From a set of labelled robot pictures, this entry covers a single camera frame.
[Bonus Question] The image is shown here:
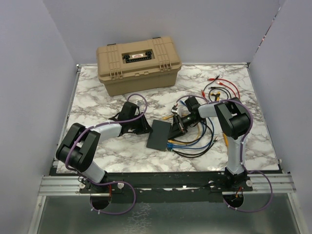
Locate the tan plastic toolbox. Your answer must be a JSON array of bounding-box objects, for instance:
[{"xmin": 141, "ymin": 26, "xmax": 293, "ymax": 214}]
[{"xmin": 97, "ymin": 37, "xmax": 182, "ymax": 97}]

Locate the dark grey network switch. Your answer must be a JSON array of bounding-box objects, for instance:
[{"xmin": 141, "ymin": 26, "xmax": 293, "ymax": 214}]
[{"xmin": 146, "ymin": 119, "xmax": 171, "ymax": 151}]

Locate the yellow utility knife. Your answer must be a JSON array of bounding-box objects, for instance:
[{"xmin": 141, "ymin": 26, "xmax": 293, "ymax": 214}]
[{"xmin": 223, "ymin": 133, "xmax": 229, "ymax": 147}]

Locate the black mounting base plate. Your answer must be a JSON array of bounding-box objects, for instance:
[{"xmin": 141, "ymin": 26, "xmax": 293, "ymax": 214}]
[{"xmin": 50, "ymin": 169, "xmax": 281, "ymax": 203}]

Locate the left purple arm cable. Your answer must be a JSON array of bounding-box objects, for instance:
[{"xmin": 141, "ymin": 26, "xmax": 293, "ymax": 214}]
[{"xmin": 65, "ymin": 94, "xmax": 148, "ymax": 215}]

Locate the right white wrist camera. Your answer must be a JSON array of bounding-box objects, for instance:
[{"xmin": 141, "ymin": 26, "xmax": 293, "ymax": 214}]
[{"xmin": 171, "ymin": 103, "xmax": 182, "ymax": 116}]

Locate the short red ethernet cable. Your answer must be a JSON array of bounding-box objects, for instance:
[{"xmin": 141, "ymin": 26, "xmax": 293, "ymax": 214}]
[{"xmin": 200, "ymin": 80, "xmax": 241, "ymax": 99}]

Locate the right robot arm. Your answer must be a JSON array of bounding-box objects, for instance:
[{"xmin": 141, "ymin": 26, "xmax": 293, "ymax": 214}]
[{"xmin": 169, "ymin": 97, "xmax": 253, "ymax": 191}]

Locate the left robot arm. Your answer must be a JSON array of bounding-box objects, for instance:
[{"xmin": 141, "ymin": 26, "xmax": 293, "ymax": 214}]
[{"xmin": 56, "ymin": 101, "xmax": 153, "ymax": 193}]

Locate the long red ethernet cable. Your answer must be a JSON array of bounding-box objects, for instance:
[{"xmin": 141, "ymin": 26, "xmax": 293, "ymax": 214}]
[{"xmin": 207, "ymin": 77, "xmax": 242, "ymax": 99}]

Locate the yellow ethernet cable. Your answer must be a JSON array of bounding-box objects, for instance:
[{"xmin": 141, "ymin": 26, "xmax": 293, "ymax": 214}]
[{"xmin": 162, "ymin": 114, "xmax": 204, "ymax": 145}]

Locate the aluminium front rail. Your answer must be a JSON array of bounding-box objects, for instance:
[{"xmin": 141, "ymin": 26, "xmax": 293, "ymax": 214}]
[{"xmin": 39, "ymin": 174, "xmax": 296, "ymax": 196}]

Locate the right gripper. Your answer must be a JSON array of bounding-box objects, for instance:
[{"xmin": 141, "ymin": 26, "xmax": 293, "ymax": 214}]
[{"xmin": 168, "ymin": 114, "xmax": 200, "ymax": 140}]

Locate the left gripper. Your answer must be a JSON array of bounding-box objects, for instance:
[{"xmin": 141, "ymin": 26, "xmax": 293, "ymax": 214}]
[{"xmin": 129, "ymin": 112, "xmax": 153, "ymax": 135}]

